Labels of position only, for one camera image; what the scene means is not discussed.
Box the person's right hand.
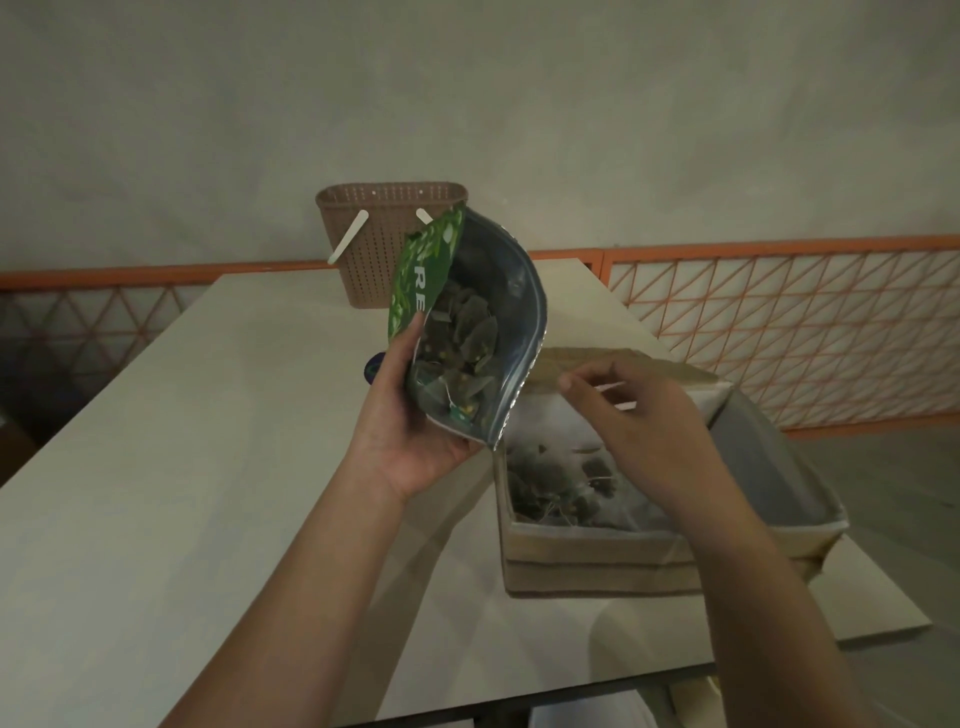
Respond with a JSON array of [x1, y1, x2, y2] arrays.
[[558, 356, 759, 560]]

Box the person's left hand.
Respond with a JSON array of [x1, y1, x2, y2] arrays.
[[348, 311, 489, 504]]

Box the pile of green tea bags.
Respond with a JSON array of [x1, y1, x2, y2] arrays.
[[506, 442, 669, 534], [412, 288, 500, 421]]

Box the beige fabric storage box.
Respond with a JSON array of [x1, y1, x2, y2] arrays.
[[494, 348, 850, 599]]

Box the green tea pouch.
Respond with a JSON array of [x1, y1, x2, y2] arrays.
[[386, 202, 547, 451]]

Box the person's left forearm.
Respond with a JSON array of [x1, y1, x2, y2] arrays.
[[161, 464, 421, 728]]

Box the brown perforated plastic basket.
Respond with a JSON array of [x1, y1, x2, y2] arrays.
[[314, 179, 470, 310]]

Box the orange metal mesh fence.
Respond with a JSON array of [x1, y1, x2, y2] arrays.
[[0, 236, 960, 440]]

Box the blue printed cardboard carton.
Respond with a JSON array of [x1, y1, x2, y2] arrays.
[[0, 412, 39, 489]]

